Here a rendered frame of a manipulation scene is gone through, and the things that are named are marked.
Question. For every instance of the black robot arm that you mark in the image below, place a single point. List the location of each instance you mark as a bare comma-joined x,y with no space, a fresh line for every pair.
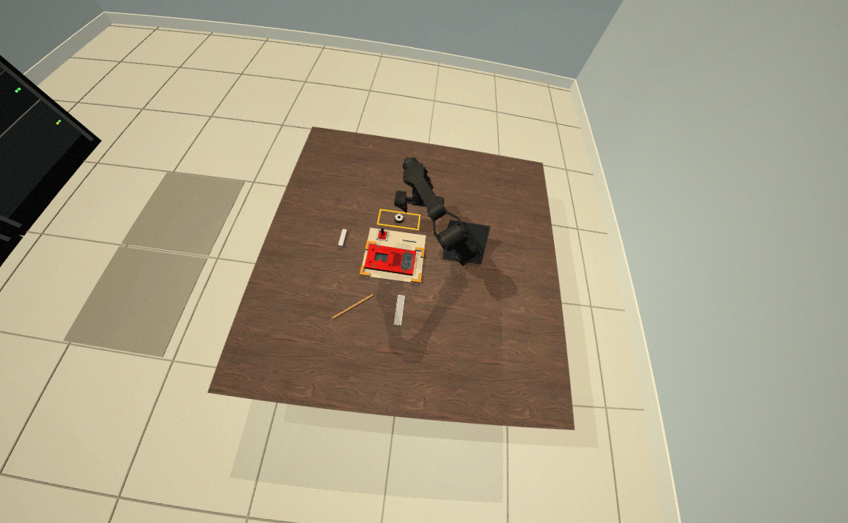
454,237

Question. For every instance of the grey flat bar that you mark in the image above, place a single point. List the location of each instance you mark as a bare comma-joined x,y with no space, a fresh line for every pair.
399,310

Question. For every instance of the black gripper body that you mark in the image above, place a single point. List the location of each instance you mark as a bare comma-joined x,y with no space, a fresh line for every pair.
401,198

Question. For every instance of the beige flat slab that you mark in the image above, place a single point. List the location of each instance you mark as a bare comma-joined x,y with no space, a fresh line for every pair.
394,239

